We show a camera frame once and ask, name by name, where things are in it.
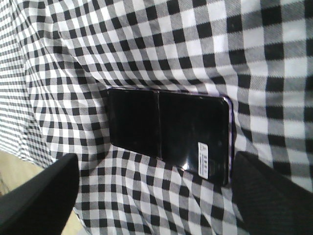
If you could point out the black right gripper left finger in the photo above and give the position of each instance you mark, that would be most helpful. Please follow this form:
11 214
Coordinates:
42 205

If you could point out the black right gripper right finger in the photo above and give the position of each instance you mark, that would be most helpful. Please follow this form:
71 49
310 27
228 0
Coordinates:
269 203

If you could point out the black smartphone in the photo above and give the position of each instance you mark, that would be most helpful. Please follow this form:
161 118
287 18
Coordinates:
191 131

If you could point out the black white checkered quilt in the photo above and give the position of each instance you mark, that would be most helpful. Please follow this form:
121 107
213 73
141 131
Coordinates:
57 58

